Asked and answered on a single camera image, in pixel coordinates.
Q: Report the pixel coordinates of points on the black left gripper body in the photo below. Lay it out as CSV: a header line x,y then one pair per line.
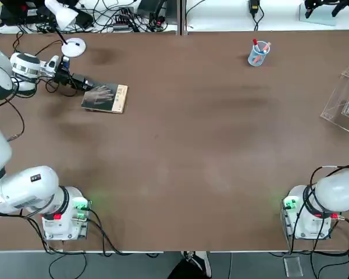
x,y
63,79

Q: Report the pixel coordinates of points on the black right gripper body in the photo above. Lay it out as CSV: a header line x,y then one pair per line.
x,y
347,1

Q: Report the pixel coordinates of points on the dark book with hand cover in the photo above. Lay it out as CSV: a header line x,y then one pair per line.
x,y
104,97

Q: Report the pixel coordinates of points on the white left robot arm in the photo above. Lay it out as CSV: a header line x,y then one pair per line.
x,y
23,186

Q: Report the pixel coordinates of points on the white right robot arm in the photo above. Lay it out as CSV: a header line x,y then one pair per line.
x,y
331,189

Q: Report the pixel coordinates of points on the clear acrylic storage rack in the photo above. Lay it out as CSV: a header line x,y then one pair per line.
x,y
340,96

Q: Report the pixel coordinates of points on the pale blue glass plate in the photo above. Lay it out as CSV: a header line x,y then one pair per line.
x,y
318,19

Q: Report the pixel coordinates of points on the white desk lamp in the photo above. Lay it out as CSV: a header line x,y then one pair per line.
x,y
73,48

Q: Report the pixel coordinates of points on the orange marker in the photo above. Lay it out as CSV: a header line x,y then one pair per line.
x,y
268,45

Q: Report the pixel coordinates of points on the black power adapter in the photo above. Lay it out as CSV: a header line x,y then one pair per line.
x,y
253,5

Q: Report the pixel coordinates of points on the blue marker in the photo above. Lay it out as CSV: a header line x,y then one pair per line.
x,y
261,51

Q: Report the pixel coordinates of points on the red capped marker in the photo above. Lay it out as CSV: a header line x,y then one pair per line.
x,y
255,43

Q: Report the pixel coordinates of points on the clear plastic pen cup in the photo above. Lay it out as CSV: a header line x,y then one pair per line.
x,y
257,58

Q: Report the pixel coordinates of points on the black usb hub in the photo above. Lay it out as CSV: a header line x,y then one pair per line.
x,y
123,19

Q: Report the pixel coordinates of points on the black case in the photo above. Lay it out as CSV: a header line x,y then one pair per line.
x,y
17,11

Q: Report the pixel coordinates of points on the black power supply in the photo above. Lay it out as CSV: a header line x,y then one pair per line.
x,y
157,11

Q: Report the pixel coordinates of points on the aluminium frame post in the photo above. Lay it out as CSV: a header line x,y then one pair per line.
x,y
182,17

